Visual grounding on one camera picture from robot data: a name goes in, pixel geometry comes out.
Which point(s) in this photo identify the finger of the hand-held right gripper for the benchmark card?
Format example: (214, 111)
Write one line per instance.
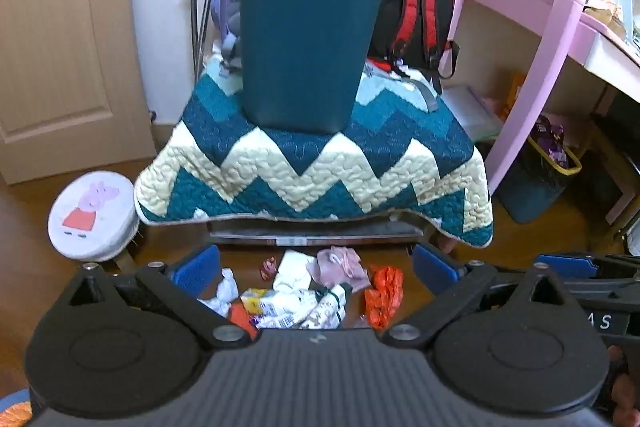
(565, 266)

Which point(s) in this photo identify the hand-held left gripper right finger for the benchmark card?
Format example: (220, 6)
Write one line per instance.
(434, 265)

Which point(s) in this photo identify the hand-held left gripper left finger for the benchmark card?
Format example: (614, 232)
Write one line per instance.
(196, 271)

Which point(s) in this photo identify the orange red wrapper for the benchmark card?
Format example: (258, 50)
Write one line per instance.
(384, 294)

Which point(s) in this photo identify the orange packet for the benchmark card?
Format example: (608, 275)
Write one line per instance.
(241, 318)

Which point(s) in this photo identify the yellow snack packet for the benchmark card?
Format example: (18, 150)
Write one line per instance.
(256, 299)

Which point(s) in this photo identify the red candy wrapper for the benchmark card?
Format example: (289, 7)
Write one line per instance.
(269, 268)

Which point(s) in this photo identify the purple white packet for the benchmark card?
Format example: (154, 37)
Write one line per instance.
(275, 318)

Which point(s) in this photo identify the pink cloth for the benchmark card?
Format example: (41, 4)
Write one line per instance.
(337, 267)

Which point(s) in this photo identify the white patterned packet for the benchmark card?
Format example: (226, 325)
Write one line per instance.
(325, 309)

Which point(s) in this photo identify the dark teal trash bin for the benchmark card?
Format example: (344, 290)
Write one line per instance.
(305, 47)

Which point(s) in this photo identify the person's right hand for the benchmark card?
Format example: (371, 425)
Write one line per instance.
(624, 394)

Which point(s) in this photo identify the teal bin with yellow bag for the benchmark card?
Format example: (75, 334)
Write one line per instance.
(530, 194)

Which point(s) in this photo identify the zigzag teal cream quilt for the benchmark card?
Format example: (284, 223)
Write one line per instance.
(260, 172)

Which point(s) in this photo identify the low table under quilt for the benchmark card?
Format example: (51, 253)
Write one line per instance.
(310, 234)

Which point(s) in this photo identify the round stool with pig print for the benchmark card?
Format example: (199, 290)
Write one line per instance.
(90, 213)

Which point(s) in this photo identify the purple snack bag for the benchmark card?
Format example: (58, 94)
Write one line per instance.
(550, 139)

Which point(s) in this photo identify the clear plastic folder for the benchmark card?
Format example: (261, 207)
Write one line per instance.
(472, 112)

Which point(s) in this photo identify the pink desk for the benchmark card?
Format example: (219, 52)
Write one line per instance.
(552, 42)

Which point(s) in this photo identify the orange patterned mat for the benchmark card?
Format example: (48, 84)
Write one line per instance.
(15, 409)

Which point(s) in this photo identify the wooden door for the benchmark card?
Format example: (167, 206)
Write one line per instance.
(60, 57)

